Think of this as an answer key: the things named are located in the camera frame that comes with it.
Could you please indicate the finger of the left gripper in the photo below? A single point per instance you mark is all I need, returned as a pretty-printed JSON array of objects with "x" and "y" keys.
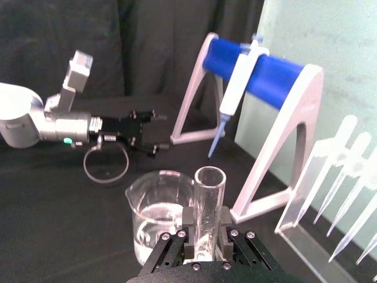
[
  {"x": 147, "y": 115},
  {"x": 150, "y": 147}
]

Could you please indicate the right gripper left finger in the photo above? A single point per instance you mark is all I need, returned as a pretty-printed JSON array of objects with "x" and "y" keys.
[{"x": 188, "y": 230}]

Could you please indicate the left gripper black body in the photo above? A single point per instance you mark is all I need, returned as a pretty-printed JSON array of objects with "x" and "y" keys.
[{"x": 120, "y": 128}]

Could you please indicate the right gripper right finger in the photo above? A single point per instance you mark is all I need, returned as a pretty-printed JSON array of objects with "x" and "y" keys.
[{"x": 225, "y": 233}]

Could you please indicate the clear glass test tube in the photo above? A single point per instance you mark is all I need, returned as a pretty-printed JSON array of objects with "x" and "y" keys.
[{"x": 209, "y": 206}]

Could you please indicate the clear glass beaker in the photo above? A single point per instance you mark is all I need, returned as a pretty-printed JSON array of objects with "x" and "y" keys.
[{"x": 159, "y": 203}]

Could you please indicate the black hanging backdrop cloth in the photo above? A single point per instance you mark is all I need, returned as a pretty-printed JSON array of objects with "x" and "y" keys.
[{"x": 117, "y": 44}]

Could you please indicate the white blue micropipette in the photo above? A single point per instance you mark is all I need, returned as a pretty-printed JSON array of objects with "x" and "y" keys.
[{"x": 237, "y": 88}]

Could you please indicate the clear acrylic dropper rack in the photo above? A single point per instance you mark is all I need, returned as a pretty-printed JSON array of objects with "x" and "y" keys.
[{"x": 306, "y": 182}]

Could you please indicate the black table cloth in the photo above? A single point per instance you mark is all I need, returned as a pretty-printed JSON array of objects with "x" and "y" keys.
[{"x": 59, "y": 221}]

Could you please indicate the grey pipette stand blue bar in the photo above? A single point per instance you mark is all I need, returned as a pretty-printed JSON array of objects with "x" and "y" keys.
[{"x": 265, "y": 79}]

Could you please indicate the long clear plastic dropper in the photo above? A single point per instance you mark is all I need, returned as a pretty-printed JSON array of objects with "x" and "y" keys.
[
  {"x": 353, "y": 228},
  {"x": 347, "y": 126}
]

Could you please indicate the short clear plastic dropper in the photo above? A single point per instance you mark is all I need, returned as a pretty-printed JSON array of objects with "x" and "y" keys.
[
  {"x": 362, "y": 144},
  {"x": 368, "y": 249},
  {"x": 372, "y": 168}
]

